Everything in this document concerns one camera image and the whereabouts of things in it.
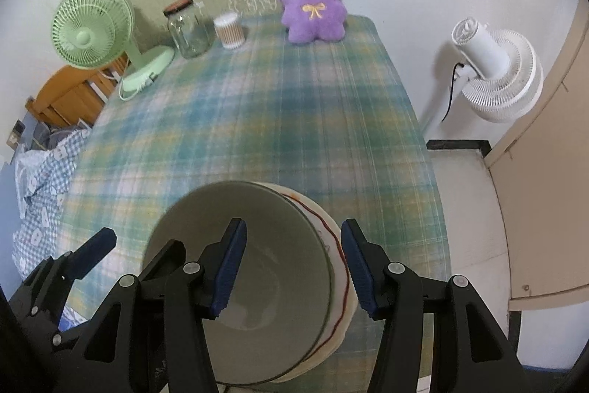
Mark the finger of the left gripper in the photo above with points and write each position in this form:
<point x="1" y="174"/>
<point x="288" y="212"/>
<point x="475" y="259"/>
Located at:
<point x="30" y="318"/>

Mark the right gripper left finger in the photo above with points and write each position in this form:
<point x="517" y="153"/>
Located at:
<point x="148" y="332"/>

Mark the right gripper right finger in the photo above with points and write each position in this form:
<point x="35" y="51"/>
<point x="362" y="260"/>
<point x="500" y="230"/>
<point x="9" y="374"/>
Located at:
<point x="470" y="351"/>

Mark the ceramic bowl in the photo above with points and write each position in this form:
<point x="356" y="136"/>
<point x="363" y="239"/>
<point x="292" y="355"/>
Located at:
<point x="280" y="300"/>

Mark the white red pattern plate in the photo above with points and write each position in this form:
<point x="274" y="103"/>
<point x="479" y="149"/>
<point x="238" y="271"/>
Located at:
<point x="343" y="301"/>

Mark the blue checkered blanket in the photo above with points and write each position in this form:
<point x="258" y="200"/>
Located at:
<point x="44" y="169"/>

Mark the beige door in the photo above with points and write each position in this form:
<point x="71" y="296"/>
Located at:
<point x="540" y="173"/>

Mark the wooden bed headboard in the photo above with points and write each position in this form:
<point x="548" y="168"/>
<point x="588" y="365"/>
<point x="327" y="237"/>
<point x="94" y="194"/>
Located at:
<point x="73" y="95"/>

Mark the plaid tablecloth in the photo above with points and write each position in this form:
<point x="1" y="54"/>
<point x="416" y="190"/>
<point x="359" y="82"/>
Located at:
<point x="329" y="120"/>

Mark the white standing fan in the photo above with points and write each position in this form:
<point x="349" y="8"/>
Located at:
<point x="500" y="75"/>

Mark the green desk fan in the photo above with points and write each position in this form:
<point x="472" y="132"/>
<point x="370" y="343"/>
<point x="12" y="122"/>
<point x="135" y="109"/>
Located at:
<point x="91" y="34"/>

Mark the glass jar black lid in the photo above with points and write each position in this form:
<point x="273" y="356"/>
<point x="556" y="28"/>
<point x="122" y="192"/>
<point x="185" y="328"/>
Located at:
<point x="190" y="34"/>

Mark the cotton swab container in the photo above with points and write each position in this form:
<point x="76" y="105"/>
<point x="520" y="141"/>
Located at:
<point x="229" y="30"/>

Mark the purple plush bunny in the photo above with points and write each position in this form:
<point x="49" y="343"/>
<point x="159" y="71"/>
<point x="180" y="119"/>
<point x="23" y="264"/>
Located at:
<point x="309" y="20"/>

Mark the wall socket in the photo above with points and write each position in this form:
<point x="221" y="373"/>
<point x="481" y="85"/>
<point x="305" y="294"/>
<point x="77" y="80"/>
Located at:
<point x="18" y="128"/>

